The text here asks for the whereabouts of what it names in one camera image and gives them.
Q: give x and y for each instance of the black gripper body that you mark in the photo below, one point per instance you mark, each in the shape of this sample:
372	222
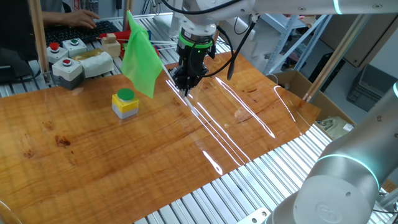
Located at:
192	62

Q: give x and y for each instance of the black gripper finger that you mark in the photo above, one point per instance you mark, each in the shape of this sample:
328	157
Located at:
192	83
181	83

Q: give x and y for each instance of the green flag white stick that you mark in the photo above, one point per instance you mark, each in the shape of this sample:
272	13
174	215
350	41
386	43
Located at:
140	62

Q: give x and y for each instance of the operator bare forearm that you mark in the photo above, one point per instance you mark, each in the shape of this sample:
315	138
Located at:
53	18

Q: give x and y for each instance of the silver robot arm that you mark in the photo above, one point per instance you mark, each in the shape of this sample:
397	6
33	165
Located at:
342	186

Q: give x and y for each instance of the rolled red flag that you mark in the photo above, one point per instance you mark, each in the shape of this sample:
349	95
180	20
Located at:
119	35

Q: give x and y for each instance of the operator bare hand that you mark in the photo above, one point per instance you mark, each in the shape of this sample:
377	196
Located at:
79	18

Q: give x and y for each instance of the yellow box green push button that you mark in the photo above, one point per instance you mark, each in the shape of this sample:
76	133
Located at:
125	104

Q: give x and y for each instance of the large wooden block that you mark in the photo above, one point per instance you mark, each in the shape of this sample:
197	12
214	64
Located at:
111	49

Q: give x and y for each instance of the small wooden block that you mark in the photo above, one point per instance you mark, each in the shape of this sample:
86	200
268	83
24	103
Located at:
111	38

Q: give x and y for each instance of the cardboard box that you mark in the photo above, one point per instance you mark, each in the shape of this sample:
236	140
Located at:
298	82

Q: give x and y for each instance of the white box green button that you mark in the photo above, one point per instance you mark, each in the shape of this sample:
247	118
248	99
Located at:
76	48

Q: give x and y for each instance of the wood grain table mat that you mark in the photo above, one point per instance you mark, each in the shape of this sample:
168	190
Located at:
93	155

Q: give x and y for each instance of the grey box red button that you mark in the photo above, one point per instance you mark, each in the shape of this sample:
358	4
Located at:
66	73

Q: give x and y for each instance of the black keyboard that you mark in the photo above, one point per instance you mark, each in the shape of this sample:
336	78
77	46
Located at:
71	32

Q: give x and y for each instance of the white box red button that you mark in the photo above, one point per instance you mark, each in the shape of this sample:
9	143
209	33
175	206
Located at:
56	54

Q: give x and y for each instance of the tan wooden pole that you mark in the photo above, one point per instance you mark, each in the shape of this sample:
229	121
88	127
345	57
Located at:
334	59

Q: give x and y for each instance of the pale plastic bag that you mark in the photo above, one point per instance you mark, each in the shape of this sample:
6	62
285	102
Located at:
334	127

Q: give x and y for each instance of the person in grey shirt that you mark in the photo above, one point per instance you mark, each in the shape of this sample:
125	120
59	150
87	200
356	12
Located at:
51	4

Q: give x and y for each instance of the black monitor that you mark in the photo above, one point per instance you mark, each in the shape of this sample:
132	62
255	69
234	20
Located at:
15	31

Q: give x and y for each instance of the black plastic crate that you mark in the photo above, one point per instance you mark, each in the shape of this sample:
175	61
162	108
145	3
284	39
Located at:
373	90

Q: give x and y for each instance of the brown cabinet board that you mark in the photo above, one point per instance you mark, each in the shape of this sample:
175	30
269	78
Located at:
376	40

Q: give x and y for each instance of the wooden frame post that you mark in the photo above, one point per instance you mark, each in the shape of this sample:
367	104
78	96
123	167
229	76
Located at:
38	37
126	6

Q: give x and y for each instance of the grey metal shelf frame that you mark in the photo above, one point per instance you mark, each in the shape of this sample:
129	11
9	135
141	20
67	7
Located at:
284	34

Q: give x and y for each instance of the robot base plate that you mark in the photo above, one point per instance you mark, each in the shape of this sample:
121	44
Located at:
253	217

